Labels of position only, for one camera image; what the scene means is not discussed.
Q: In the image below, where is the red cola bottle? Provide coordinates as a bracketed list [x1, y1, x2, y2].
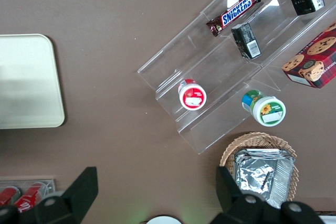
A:
[0, 185, 22, 207]
[13, 182, 46, 214]

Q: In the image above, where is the cream plastic serving tray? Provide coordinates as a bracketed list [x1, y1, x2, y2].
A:
[0, 34, 66, 130]

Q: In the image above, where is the Snickers chocolate bar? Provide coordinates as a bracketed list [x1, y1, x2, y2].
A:
[205, 0, 261, 37]

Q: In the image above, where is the green lid snack cup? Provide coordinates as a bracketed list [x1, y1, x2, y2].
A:
[241, 89, 287, 127]

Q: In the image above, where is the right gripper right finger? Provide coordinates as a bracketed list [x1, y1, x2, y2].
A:
[215, 165, 266, 214]

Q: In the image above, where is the silver foil tray stack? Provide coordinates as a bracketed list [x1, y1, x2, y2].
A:
[234, 148, 295, 209]

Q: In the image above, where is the clear acrylic step display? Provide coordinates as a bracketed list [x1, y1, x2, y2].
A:
[136, 0, 336, 155]

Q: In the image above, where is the white rectangular snack tray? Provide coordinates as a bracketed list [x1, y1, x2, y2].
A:
[318, 214, 336, 224]

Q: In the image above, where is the red lid snack cup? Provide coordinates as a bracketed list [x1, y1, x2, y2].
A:
[178, 78, 207, 111]

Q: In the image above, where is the clear acrylic bottle rack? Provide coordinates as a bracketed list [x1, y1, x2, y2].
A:
[0, 178, 57, 209]

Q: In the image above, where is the red plaid cookie box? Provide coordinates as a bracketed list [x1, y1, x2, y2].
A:
[281, 22, 336, 90]

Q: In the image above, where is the light tan wicker basket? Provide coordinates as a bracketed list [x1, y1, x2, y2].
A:
[219, 132, 300, 204]

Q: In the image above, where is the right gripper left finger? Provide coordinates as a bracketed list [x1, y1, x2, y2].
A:
[33, 166, 99, 222]

